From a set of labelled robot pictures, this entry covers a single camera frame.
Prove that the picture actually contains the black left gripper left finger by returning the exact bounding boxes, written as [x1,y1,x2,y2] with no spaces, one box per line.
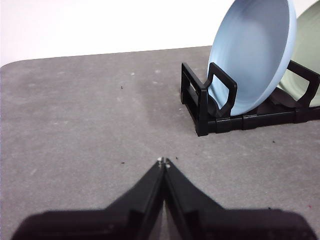
[11,156,166,240]

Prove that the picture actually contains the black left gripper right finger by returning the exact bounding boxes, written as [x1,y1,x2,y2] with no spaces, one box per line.
[164,158,317,240]

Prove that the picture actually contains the blue plate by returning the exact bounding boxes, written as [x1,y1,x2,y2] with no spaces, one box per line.
[207,0,298,117]

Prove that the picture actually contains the pale green plate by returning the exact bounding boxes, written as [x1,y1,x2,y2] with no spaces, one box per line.
[277,0,320,107]

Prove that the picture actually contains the black plastic plate rack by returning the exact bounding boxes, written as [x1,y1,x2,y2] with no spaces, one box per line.
[180,59,320,138]

